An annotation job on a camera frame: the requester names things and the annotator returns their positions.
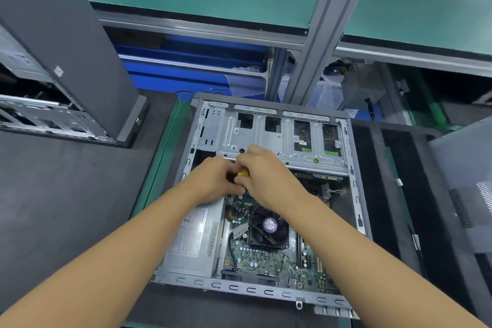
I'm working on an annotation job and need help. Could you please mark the person's right hand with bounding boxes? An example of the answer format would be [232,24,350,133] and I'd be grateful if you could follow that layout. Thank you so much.
[233,145,312,216]

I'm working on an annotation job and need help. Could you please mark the person's left hand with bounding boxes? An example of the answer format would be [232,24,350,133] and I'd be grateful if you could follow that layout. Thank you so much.
[183,155,245,207]

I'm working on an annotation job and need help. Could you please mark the black CPU fan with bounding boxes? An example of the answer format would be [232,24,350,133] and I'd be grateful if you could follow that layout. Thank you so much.
[246,204,292,252]

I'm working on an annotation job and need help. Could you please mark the dark grey computer case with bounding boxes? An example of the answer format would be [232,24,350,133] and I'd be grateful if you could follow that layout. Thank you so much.
[150,93,375,321]

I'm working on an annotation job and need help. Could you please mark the green motherboard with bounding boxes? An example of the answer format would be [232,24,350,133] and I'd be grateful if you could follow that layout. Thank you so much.
[219,170,343,294]

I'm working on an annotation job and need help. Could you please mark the grey case side panel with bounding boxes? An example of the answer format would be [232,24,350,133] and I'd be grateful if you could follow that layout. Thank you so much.
[429,116,492,254]

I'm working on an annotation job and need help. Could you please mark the silver computer case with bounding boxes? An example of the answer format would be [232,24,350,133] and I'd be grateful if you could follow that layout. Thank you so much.
[0,0,149,148]

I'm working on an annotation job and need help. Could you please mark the person's right forearm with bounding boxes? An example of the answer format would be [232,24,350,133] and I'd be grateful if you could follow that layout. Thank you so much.
[283,188,487,328]

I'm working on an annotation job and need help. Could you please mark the person's left forearm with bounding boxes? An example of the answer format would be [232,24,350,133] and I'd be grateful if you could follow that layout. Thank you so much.
[0,184,209,328]

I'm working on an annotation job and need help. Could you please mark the silver power supply unit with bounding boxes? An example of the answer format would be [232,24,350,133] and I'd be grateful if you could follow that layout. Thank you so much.
[161,197,228,277]

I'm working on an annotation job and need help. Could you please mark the clear plastic bag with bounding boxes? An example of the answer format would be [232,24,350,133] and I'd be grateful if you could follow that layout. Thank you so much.
[273,70,347,113]

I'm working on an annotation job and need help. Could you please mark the blue plastic crate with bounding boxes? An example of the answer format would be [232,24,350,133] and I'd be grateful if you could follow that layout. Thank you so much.
[114,35,270,99]

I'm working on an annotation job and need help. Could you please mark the black divided foam tray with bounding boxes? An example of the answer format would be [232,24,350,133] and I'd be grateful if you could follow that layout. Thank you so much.
[350,120,492,328]

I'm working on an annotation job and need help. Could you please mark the thick aluminium frame post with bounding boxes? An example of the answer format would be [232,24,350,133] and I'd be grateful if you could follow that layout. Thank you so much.
[283,0,381,106]

